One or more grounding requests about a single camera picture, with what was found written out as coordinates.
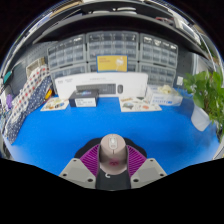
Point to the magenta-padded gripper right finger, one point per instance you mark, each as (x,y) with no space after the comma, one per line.
(150,170)

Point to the green potted plant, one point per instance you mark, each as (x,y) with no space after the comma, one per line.
(206,90)

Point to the white woven basket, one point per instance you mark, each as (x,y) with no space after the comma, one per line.
(35,65)

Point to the yellow and blue box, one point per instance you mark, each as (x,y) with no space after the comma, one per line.
(111,63)

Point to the white box with blue print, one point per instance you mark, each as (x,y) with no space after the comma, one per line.
(166,98)

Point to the purple bag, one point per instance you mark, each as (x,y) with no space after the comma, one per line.
(9,101)

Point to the red blue checkered cloth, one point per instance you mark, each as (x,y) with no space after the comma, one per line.
(28,90)

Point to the teal box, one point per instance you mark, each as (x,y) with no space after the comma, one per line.
(7,77)

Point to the white wall socket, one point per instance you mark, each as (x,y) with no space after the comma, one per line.
(180,81)

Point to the long white keyboard box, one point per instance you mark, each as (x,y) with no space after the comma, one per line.
(66,85)

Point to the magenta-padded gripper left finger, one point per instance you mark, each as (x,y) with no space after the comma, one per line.
(75,170)

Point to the pale pink computer mouse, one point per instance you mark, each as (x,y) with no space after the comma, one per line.
(113,153)

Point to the small dark box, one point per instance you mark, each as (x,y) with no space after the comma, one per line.
(83,96)

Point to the black wall shelf unit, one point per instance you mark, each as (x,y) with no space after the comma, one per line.
(113,21)

